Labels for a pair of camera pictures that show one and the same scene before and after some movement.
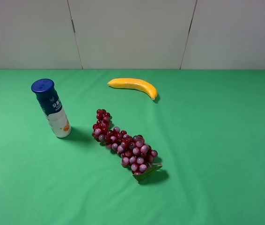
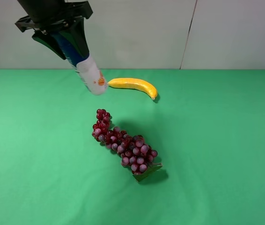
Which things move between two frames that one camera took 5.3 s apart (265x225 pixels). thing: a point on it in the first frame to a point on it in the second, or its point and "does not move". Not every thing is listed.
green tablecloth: [217, 133] does not move
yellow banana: [132, 84] does not move
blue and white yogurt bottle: [50, 104] to [85, 66]
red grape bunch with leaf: [135, 153] does not move
